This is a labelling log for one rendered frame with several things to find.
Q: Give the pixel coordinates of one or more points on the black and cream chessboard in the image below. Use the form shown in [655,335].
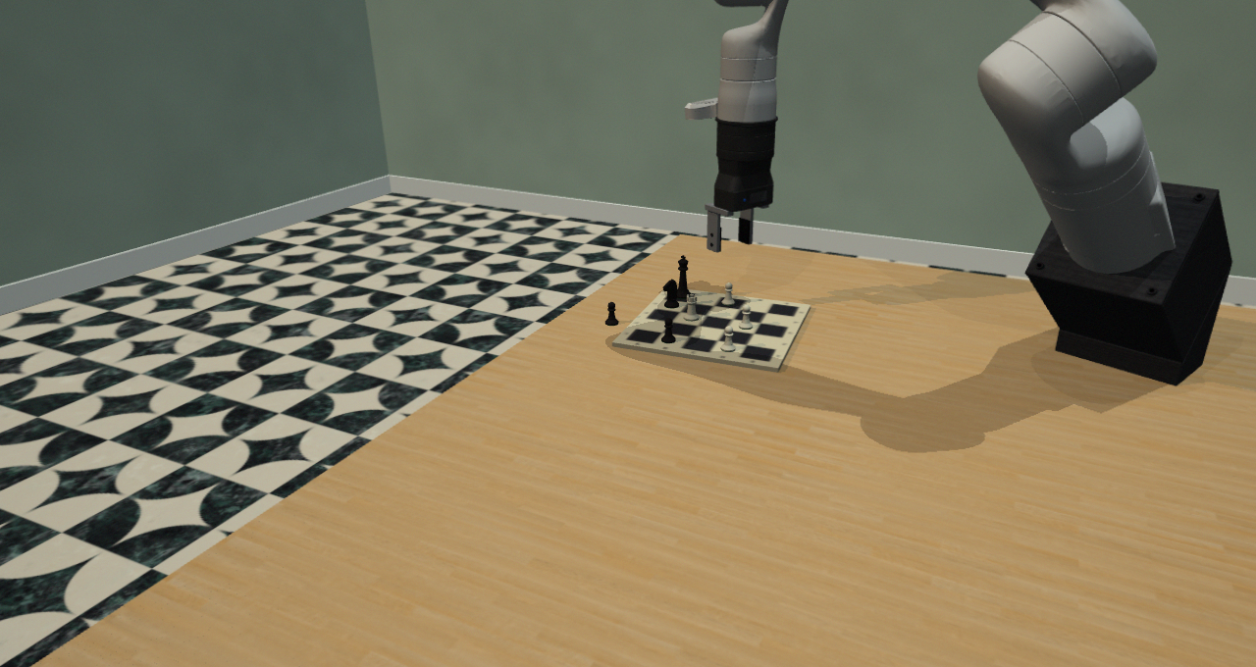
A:
[764,347]

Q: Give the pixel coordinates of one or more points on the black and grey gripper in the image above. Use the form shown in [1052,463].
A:
[745,112]

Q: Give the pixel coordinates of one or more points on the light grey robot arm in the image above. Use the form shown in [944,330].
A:
[1059,71]

